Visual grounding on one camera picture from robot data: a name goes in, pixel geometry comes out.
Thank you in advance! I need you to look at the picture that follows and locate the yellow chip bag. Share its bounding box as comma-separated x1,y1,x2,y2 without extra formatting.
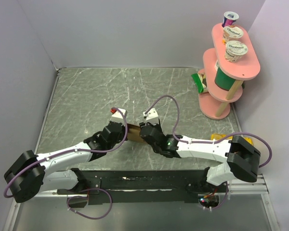
210,133,253,145

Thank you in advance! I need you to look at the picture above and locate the brown cardboard box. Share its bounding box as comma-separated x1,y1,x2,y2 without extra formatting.
127,124,146,144

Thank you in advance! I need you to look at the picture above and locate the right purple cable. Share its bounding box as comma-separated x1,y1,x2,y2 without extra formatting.
145,95,273,212

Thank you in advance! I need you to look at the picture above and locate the chobani yogurt cup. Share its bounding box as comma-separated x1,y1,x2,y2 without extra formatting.
222,26,244,45
224,40,248,63

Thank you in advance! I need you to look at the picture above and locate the green snack bag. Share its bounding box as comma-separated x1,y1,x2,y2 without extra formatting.
191,73,208,94

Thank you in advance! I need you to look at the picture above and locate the middle Chobani yogurt cup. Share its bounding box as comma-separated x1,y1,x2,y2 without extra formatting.
222,26,244,45

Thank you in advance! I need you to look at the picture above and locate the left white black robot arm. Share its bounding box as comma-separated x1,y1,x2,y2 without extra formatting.
3,121,128,203

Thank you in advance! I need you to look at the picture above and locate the purple lid yogurt cup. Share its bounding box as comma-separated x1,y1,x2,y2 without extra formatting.
222,11,239,27

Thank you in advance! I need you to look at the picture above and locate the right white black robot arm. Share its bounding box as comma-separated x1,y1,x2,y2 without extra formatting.
139,122,261,192

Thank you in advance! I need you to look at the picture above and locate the green cylindrical can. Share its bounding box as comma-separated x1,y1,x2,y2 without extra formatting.
214,61,236,91

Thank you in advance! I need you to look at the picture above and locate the front Chobani yogurt cup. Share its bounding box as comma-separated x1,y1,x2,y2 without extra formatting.
224,40,248,63

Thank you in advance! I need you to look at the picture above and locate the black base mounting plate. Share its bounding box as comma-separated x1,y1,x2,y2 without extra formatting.
57,169,228,205

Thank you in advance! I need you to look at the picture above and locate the pink three-tier shelf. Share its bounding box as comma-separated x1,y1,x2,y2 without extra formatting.
198,23,261,120

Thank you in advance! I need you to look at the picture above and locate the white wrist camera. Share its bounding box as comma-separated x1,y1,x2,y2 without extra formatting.
143,108,160,126
110,108,128,125

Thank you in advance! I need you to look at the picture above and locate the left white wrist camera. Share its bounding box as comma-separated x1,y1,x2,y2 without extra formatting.
110,108,128,125

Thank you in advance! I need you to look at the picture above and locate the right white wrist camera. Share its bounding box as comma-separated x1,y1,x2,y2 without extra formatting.
143,108,160,126

